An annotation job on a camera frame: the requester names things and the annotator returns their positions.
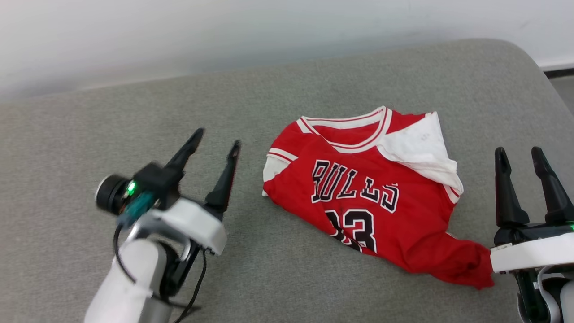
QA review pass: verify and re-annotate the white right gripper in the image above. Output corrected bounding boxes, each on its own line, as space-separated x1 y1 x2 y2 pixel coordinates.
490 147 574 323

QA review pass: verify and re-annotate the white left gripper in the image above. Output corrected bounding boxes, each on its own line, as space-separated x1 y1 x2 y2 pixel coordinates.
139 128 241 295

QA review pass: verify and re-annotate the red Bulls basketball jersey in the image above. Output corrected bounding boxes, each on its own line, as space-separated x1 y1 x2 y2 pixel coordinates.
262 106 495 289

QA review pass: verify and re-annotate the teal cable connector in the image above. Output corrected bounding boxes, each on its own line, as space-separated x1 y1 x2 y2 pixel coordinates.
117 192 155 227

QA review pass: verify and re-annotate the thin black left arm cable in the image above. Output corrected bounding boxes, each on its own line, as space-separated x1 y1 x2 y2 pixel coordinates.
112 222 208 323

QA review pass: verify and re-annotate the dark wall baseboard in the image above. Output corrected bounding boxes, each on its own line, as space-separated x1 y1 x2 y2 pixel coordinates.
543 66 574 78

